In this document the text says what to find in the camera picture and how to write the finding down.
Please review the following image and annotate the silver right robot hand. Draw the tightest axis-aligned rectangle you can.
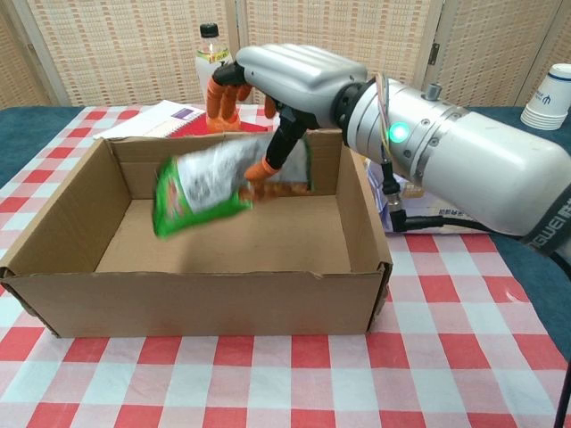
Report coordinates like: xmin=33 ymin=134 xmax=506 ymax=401
xmin=205 ymin=43 xmax=369 ymax=185

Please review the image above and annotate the green snack bag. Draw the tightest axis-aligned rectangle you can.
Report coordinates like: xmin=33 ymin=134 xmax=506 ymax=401
xmin=151 ymin=136 xmax=316 ymax=242

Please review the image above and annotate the open brown cardboard box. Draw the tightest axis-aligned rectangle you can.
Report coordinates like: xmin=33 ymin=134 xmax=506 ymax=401
xmin=0 ymin=129 xmax=393 ymax=339

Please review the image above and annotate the orange drink bottle black cap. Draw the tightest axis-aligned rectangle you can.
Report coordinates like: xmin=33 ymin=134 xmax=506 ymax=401
xmin=194 ymin=22 xmax=242 ymax=134

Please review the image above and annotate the red cover spiral notebook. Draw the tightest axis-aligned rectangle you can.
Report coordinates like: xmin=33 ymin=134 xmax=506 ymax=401
xmin=92 ymin=100 xmax=269 ymax=140

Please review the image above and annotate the woven folding screen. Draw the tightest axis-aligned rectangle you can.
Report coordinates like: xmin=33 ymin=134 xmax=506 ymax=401
xmin=0 ymin=0 xmax=571 ymax=108

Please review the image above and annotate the stack of white paper cups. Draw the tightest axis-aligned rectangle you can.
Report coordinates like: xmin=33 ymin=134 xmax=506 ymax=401
xmin=519 ymin=62 xmax=571 ymax=131

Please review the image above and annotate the red white checkered tablecloth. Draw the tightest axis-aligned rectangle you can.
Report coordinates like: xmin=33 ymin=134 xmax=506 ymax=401
xmin=0 ymin=104 xmax=571 ymax=428

